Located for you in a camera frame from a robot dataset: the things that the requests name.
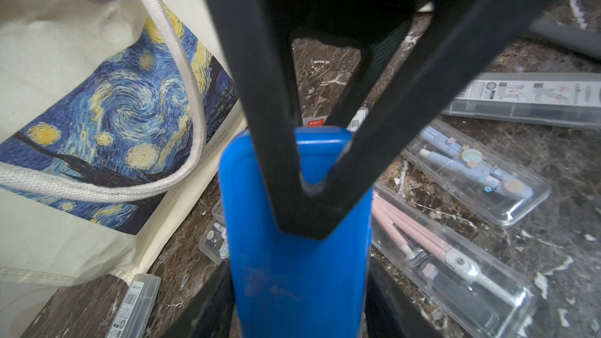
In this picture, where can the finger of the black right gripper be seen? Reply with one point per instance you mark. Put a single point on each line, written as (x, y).
(256, 36)

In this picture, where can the light blue compass case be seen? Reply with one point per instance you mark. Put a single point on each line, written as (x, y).
(214, 242)

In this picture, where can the cream canvas tote bag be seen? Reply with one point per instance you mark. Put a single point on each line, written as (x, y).
(90, 93)

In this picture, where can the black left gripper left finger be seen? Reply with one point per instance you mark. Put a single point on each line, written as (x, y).
(210, 312)

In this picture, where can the long barcode clear case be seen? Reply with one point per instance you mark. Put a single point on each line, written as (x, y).
(134, 313)

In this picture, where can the clear compass case right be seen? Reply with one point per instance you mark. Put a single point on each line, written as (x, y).
(569, 100)

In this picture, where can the pink compass clear case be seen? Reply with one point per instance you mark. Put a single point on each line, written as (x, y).
(485, 296)

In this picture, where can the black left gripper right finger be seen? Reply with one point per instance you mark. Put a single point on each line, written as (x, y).
(389, 312)

